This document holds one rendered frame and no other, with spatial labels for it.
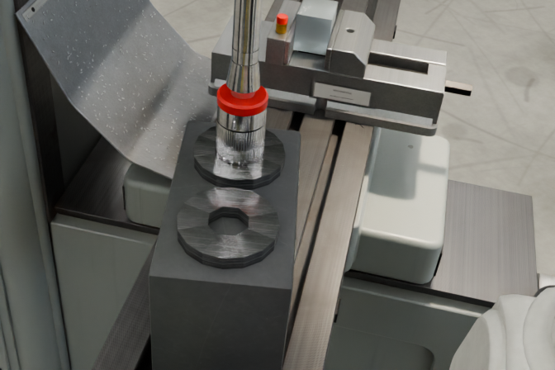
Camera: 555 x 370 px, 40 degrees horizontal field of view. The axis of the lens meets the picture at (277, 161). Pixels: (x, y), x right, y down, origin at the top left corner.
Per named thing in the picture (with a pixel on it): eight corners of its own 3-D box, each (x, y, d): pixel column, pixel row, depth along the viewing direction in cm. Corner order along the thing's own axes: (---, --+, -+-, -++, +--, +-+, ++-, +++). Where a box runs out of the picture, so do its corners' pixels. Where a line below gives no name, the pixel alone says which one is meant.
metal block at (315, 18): (333, 36, 117) (338, 1, 113) (327, 56, 113) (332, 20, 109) (300, 30, 118) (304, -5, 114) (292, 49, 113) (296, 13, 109)
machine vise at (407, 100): (439, 84, 123) (455, 24, 117) (435, 138, 112) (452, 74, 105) (231, 46, 127) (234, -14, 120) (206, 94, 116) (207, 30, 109)
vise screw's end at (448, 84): (469, 92, 116) (472, 82, 115) (469, 98, 114) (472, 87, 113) (443, 87, 116) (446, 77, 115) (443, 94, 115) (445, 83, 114)
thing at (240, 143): (213, 163, 72) (215, 115, 69) (216, 134, 76) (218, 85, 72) (263, 166, 72) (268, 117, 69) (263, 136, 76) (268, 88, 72)
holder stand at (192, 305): (286, 254, 91) (303, 120, 79) (276, 417, 74) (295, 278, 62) (186, 244, 91) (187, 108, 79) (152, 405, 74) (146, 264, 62)
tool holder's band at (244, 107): (215, 115, 69) (215, 106, 68) (218, 85, 72) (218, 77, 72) (268, 117, 69) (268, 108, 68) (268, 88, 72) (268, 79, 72)
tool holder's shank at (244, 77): (225, 101, 69) (230, -12, 61) (225, 82, 71) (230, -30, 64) (259, 103, 69) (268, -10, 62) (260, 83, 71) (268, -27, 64)
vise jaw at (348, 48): (373, 37, 119) (377, 15, 117) (363, 78, 110) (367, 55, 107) (335, 30, 120) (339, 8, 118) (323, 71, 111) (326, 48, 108)
